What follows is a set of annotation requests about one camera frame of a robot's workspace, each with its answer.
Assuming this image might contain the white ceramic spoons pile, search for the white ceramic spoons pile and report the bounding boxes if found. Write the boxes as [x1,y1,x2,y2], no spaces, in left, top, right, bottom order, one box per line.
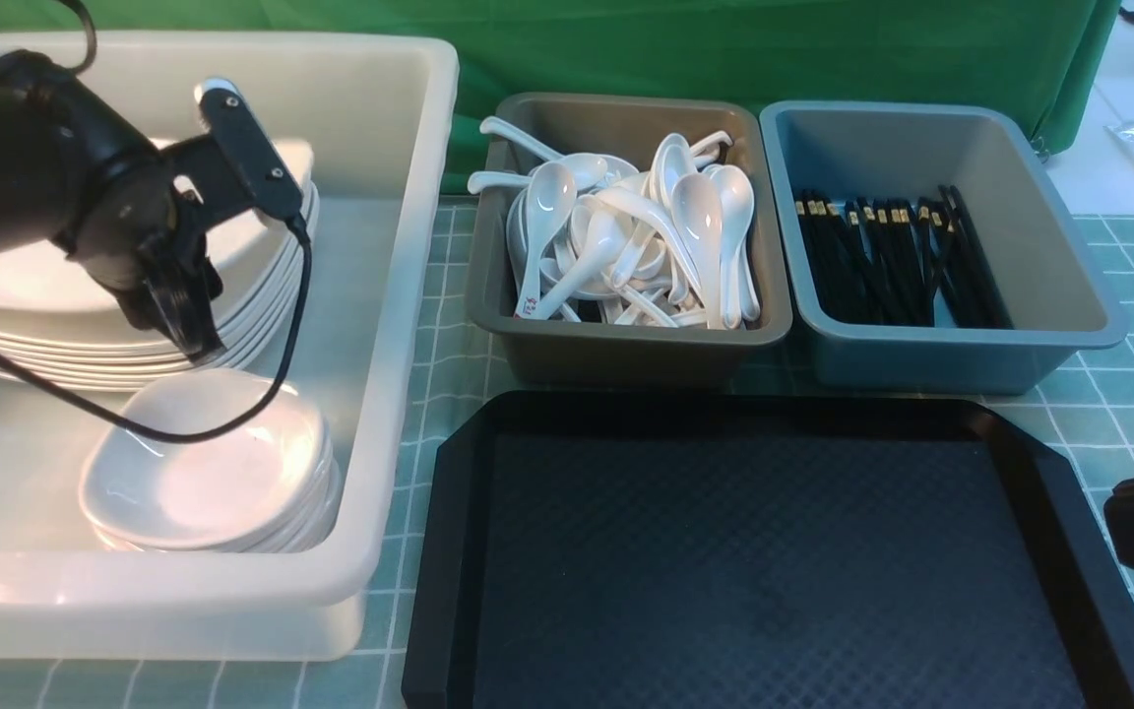
[468,116,761,329]

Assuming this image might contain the green backdrop cloth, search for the green backdrop cloth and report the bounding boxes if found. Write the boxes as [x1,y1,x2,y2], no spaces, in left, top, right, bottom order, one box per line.
[0,0,1124,193]

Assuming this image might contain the black serving tray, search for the black serving tray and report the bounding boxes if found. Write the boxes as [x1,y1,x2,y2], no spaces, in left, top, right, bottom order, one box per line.
[401,391,1134,708]

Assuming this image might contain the brown plastic bin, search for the brown plastic bin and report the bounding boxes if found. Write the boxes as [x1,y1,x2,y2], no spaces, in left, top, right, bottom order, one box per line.
[465,93,793,389]

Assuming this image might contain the white plate stack lower plates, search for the white plate stack lower plates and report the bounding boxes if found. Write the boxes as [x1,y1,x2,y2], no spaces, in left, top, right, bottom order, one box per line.
[0,182,322,393]

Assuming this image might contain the white small dish stack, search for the white small dish stack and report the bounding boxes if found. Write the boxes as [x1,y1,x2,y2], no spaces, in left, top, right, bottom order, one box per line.
[78,385,344,552]

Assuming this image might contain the large white rice plate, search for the large white rice plate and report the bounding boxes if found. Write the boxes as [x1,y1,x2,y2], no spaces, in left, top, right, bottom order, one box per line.
[0,138,318,341]

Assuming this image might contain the large white plastic tub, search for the large white plastic tub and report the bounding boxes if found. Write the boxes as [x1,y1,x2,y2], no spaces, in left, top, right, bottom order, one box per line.
[0,31,459,662]

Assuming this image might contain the black chopsticks bundle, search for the black chopsticks bundle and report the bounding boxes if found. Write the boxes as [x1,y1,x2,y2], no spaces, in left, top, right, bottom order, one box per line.
[793,184,1014,329]

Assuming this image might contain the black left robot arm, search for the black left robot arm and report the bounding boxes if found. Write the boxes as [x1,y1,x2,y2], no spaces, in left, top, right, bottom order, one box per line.
[0,50,223,360]

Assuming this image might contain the blue-grey plastic bin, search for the blue-grey plastic bin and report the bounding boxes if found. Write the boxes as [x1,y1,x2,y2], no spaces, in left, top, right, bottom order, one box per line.
[760,100,1128,395]

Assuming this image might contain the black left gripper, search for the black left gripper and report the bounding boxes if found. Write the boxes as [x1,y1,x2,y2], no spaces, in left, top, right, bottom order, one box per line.
[66,138,225,360]

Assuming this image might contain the left black cable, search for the left black cable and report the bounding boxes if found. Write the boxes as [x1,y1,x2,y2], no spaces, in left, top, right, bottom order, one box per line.
[0,0,314,444]

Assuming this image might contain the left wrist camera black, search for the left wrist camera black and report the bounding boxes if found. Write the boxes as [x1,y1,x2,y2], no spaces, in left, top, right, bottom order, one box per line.
[195,76,305,229]

